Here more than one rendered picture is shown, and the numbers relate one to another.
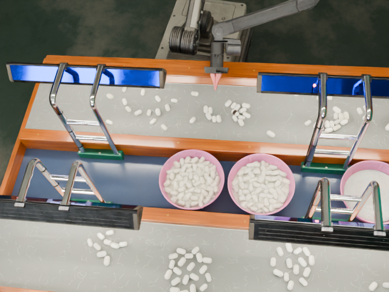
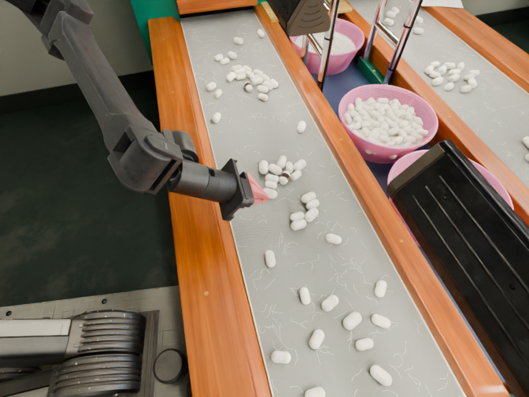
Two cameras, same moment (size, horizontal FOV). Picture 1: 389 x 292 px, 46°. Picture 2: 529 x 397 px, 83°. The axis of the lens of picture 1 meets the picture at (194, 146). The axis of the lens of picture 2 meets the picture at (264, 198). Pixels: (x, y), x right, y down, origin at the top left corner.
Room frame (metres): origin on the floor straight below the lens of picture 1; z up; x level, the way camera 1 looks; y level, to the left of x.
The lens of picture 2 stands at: (1.34, 0.17, 1.32)
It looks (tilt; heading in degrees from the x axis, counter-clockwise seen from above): 55 degrees down; 240
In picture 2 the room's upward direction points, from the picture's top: straight up
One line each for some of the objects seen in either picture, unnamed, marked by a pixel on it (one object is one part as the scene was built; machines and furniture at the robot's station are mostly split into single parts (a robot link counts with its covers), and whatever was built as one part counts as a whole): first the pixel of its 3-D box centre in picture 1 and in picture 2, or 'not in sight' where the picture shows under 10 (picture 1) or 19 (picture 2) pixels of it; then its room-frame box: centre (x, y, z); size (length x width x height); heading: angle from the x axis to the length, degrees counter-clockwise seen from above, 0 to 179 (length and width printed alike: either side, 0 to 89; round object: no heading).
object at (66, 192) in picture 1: (69, 204); not in sight; (0.69, 0.49, 0.90); 0.20 x 0.19 x 0.45; 75
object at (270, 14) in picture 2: not in sight; (305, 6); (0.55, -0.88, 0.77); 0.33 x 0.15 x 0.01; 165
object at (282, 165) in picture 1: (260, 188); (382, 126); (0.71, -0.24, 0.72); 0.27 x 0.27 x 0.10
